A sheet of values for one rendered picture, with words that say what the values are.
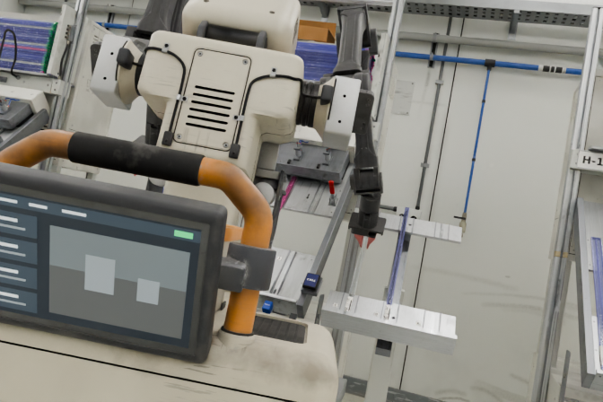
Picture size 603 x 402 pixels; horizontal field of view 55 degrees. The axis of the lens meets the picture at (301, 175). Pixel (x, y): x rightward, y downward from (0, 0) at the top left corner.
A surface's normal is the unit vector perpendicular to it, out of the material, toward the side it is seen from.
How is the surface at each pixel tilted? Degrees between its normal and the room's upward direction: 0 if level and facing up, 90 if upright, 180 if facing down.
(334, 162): 48
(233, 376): 90
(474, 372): 90
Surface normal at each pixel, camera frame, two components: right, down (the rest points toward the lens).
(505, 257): -0.26, -0.13
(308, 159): -0.07, -0.76
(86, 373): -0.03, -0.09
